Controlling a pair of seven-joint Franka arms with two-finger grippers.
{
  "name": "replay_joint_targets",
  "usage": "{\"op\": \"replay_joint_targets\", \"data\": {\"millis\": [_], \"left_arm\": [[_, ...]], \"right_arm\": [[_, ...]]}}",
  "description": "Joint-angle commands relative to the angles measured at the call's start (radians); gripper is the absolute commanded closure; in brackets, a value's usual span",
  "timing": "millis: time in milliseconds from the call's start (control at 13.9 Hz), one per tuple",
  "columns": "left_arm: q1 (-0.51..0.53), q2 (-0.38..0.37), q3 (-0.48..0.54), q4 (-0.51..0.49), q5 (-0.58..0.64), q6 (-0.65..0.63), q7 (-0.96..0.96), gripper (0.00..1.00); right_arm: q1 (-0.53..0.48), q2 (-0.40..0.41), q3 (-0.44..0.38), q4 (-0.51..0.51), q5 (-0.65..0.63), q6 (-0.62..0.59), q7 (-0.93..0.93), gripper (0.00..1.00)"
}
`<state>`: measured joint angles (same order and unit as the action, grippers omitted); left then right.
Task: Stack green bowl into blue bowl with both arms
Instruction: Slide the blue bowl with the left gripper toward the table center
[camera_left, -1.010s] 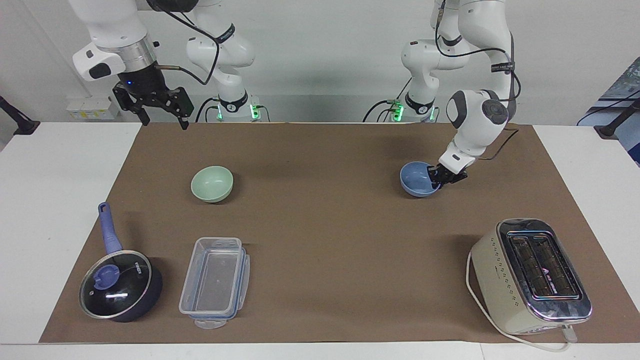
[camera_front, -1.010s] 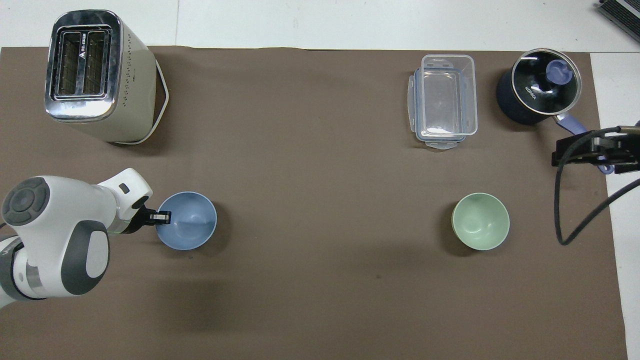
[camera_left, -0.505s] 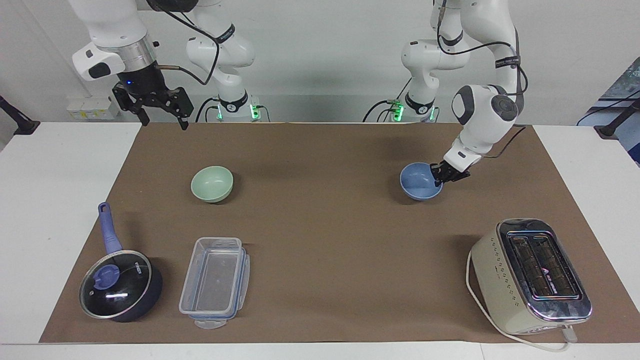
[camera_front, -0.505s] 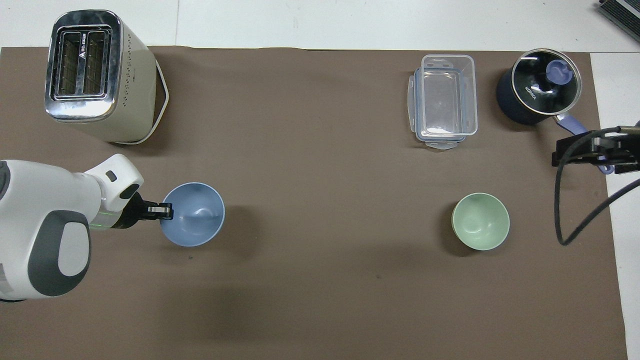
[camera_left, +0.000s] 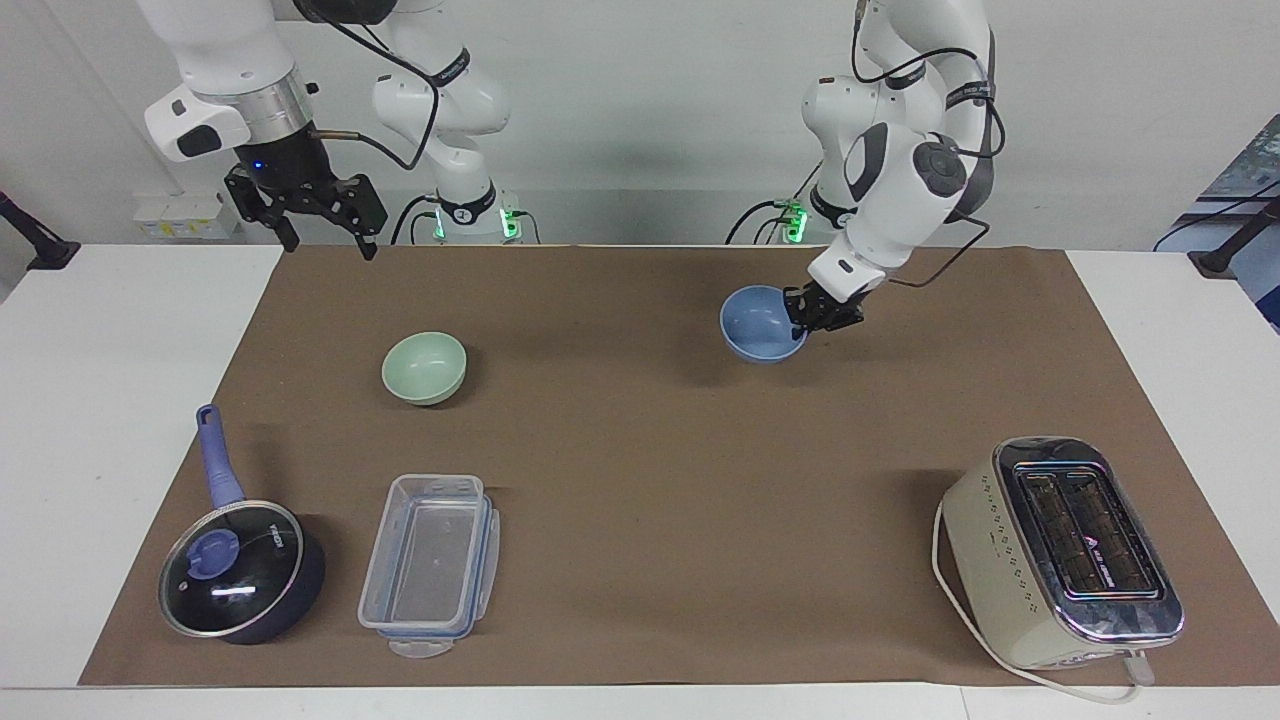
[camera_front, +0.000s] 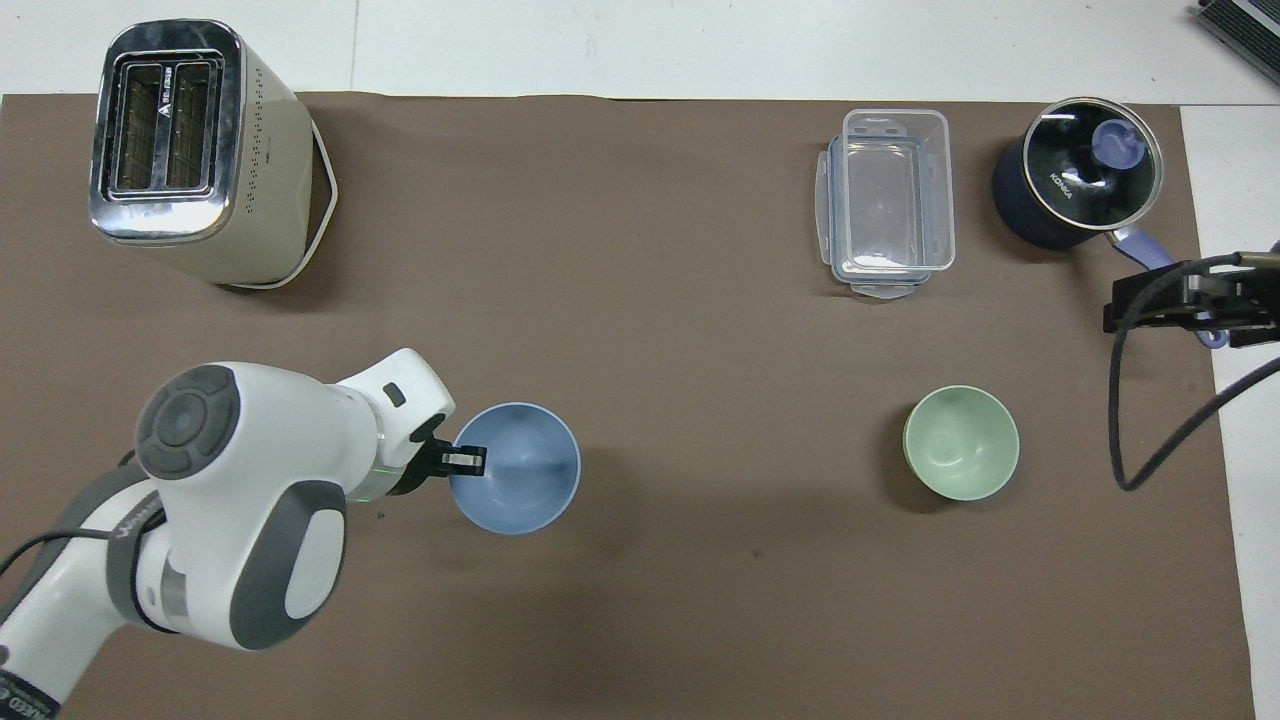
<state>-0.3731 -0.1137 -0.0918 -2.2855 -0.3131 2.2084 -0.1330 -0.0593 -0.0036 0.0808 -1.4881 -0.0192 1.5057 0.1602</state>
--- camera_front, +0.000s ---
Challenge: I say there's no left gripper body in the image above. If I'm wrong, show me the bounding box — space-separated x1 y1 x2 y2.
383 418 448 498

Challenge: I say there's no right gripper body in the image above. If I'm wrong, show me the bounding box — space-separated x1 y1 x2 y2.
1184 258 1280 349

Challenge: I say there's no blue bowl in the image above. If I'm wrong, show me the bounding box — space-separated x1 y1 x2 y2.
447 402 582 536

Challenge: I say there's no green bowl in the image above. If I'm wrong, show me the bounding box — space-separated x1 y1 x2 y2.
903 385 1021 502

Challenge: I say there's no glass pot lid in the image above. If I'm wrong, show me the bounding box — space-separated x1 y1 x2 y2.
1022 97 1166 231

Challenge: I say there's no dark blue pot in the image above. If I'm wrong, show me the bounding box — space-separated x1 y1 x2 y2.
992 97 1228 348

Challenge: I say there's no clear plastic lid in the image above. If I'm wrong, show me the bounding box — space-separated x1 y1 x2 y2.
815 137 938 300

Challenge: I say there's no clear plastic container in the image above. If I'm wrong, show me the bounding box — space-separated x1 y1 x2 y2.
829 108 957 278

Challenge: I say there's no cream and chrome toaster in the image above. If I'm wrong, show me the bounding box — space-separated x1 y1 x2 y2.
89 19 339 291

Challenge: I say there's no black cable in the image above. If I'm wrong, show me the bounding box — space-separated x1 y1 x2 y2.
0 528 113 581
1108 241 1280 492

